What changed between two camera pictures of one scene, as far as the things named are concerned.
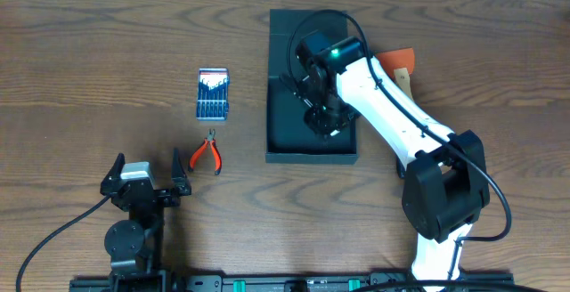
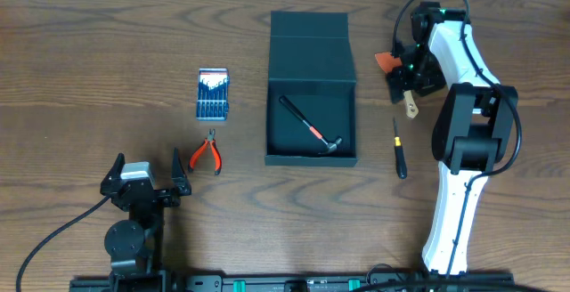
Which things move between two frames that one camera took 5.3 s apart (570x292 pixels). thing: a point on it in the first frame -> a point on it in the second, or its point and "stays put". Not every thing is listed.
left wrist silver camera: x=136 y=170 stays put
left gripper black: x=161 y=193 stays put
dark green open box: x=289 y=139 stays put
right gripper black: x=316 y=123 -> x=396 y=85
